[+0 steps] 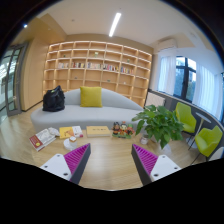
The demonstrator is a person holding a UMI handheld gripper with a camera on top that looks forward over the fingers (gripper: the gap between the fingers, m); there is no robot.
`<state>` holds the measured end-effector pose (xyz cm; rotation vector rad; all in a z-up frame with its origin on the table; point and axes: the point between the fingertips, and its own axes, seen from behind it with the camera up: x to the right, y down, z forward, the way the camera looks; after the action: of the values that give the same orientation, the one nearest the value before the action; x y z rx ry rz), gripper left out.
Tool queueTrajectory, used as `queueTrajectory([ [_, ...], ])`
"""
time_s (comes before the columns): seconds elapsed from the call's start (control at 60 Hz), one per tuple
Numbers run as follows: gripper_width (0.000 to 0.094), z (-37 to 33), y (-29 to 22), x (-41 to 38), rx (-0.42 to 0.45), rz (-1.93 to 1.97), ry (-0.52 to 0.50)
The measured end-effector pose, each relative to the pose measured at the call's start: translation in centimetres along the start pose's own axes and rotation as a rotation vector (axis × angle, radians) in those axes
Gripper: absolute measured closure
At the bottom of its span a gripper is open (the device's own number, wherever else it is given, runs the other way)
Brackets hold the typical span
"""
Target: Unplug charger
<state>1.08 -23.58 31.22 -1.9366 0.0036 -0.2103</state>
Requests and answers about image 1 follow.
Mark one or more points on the black backpack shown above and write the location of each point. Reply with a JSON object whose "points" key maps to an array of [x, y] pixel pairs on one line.
{"points": [[54, 100]]}

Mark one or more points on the lime green chair near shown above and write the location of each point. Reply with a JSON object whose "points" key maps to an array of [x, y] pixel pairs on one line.
{"points": [[207, 141]]}

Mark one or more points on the yellow book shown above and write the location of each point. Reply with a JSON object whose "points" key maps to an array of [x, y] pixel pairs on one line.
{"points": [[66, 132]]}

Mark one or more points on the red and white book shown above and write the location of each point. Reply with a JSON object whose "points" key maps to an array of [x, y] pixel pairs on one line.
{"points": [[41, 139]]}

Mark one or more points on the lime green chair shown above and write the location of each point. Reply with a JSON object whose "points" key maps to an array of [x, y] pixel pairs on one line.
{"points": [[207, 141], [184, 115]]}

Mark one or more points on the ceiling strip light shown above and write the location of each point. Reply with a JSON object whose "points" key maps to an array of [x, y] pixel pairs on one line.
{"points": [[114, 24]]}

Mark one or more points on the white pink booklet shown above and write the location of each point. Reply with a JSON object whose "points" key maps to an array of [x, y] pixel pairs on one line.
{"points": [[77, 131]]}

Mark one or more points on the green potted plant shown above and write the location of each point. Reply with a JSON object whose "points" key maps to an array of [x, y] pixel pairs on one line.
{"points": [[160, 123]]}

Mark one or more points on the grey curved sofa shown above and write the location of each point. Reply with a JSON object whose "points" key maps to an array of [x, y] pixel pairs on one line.
{"points": [[115, 108]]}

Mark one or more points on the colourful toy figures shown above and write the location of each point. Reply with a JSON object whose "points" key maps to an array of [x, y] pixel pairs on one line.
{"points": [[122, 130]]}

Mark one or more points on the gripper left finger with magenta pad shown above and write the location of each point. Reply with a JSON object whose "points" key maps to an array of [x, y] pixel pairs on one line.
{"points": [[69, 166]]}

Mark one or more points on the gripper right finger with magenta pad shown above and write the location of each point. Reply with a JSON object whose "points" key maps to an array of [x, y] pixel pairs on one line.
{"points": [[151, 167]]}

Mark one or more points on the lime green chair far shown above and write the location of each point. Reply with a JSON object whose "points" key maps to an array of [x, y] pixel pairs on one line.
{"points": [[184, 115]]}

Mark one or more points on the yellow cushion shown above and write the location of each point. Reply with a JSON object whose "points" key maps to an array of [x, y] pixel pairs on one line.
{"points": [[90, 96]]}

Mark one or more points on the crumpled white paper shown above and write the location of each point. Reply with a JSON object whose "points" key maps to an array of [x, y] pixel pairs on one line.
{"points": [[54, 131]]}

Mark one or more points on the wooden bookshelf wall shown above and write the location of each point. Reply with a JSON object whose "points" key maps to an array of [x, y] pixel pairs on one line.
{"points": [[112, 66]]}

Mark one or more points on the glass door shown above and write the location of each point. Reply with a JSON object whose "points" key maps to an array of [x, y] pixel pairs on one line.
{"points": [[10, 77]]}

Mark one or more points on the white charger on round base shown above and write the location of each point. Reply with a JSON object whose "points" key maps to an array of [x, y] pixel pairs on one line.
{"points": [[70, 143]]}

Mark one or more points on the tan flat box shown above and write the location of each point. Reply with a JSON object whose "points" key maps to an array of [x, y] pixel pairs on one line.
{"points": [[97, 131]]}

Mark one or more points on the white curtains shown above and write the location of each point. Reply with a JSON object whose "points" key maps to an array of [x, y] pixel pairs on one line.
{"points": [[185, 79]]}

